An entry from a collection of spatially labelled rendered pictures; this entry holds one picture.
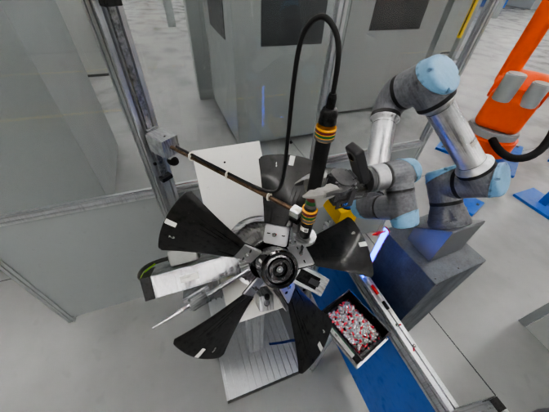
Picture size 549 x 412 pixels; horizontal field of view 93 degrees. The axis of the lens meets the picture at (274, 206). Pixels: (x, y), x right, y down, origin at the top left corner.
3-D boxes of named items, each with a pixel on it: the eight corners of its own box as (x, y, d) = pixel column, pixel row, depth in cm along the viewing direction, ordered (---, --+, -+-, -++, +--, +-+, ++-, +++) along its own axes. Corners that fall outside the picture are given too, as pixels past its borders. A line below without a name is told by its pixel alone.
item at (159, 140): (149, 151, 100) (141, 131, 94) (163, 144, 104) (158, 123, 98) (166, 161, 96) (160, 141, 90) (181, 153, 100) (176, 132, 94)
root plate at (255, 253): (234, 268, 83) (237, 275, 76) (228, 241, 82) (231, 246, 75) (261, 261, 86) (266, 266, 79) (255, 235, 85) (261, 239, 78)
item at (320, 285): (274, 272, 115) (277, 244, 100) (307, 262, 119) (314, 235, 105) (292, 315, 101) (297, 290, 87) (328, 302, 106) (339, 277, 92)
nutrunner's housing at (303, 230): (294, 243, 80) (319, 93, 48) (301, 235, 83) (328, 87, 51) (305, 249, 79) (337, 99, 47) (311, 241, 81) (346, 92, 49)
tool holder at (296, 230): (283, 236, 79) (285, 214, 72) (295, 222, 83) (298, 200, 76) (308, 250, 76) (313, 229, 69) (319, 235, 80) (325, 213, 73)
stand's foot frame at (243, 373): (209, 305, 192) (207, 300, 187) (268, 287, 205) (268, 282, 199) (228, 404, 152) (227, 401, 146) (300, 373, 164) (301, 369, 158)
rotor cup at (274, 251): (252, 285, 87) (262, 301, 75) (243, 244, 86) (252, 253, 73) (292, 273, 91) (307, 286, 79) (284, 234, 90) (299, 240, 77)
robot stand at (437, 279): (370, 302, 200) (431, 212, 129) (398, 341, 180) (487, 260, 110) (337, 317, 190) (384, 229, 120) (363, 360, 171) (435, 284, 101)
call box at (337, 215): (320, 205, 134) (324, 190, 127) (337, 201, 137) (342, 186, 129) (336, 228, 123) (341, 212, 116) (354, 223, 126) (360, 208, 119)
